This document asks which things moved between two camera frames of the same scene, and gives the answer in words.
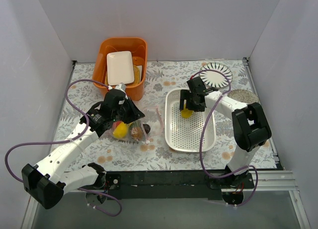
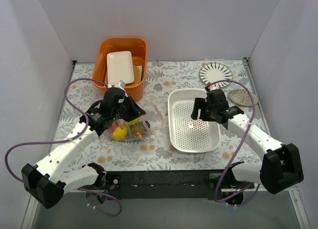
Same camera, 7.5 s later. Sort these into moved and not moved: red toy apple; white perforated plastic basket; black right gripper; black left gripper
Moved: black right gripper
Not moved: white perforated plastic basket; black left gripper; red toy apple
